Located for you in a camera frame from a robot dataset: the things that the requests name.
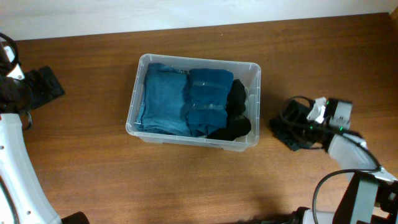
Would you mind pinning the teal cloth bundle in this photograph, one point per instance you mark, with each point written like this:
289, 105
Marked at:
208, 91

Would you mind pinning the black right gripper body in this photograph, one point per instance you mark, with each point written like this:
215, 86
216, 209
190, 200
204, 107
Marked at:
305, 137

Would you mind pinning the small black taped garment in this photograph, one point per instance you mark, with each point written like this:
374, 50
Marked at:
295, 110

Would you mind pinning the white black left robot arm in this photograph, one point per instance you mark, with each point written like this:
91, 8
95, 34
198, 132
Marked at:
22, 197

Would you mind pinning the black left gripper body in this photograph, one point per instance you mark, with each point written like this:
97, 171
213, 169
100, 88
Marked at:
43, 86

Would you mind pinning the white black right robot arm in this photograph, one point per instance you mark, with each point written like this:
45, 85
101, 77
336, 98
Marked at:
371, 195

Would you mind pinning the dark blue jeans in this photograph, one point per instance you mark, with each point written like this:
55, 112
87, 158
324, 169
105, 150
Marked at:
164, 105

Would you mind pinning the large black taped garment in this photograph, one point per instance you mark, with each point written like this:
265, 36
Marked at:
237, 124

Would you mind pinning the clear plastic storage container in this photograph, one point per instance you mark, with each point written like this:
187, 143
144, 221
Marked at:
249, 73

